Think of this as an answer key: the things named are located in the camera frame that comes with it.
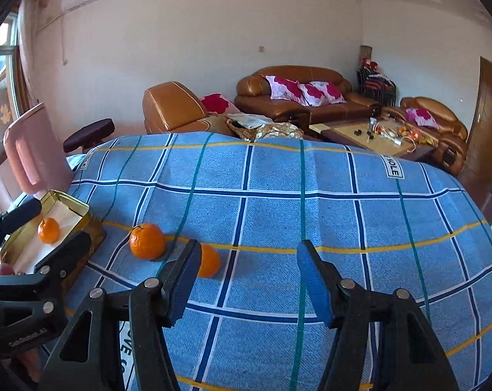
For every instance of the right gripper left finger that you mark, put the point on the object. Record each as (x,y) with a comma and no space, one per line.
(87,354)

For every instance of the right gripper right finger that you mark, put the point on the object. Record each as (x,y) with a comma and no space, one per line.
(409,355)

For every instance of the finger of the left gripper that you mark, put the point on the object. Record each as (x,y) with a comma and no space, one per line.
(12,221)
(66,261)

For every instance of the large orange tangerine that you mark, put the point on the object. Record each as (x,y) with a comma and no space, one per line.
(49,231)

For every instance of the purple red dragon fruit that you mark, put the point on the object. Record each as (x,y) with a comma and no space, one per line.
(6,269)

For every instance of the gold metal tin tray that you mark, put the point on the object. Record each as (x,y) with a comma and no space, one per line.
(29,248)

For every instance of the pink electric kettle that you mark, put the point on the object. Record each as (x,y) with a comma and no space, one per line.
(35,155)

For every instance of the dark round stool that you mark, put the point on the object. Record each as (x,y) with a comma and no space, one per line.
(89,136)

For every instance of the blue plaid tablecloth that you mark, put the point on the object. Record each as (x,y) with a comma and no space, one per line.
(385,223)

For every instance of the brown leather armchair near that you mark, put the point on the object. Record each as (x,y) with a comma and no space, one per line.
(170,107)

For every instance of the brown leather armchair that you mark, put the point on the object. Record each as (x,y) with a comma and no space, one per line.
(450,142)
(170,107)

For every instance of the wooden coffee table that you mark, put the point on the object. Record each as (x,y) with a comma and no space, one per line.
(383,139)

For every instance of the brown wooden door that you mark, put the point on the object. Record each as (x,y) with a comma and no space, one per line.
(476,175)

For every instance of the pink curtain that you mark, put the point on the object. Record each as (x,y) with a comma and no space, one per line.
(27,25)

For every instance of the brown leather armchair far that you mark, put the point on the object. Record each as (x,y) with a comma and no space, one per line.
(450,142)

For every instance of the pink floral armchair cushion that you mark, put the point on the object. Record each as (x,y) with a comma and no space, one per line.
(421,117)

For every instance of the black shelf with clutter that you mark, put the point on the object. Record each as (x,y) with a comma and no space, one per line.
(372,83)

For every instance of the pink floral cushion right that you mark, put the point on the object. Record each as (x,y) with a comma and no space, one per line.
(321,93)

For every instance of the brown leather three-seat sofa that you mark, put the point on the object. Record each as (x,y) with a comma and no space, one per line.
(254,97)

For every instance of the pink floral cushion left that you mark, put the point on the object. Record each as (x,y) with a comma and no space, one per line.
(286,90)

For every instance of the window with metal frame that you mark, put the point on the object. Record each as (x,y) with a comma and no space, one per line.
(8,102)

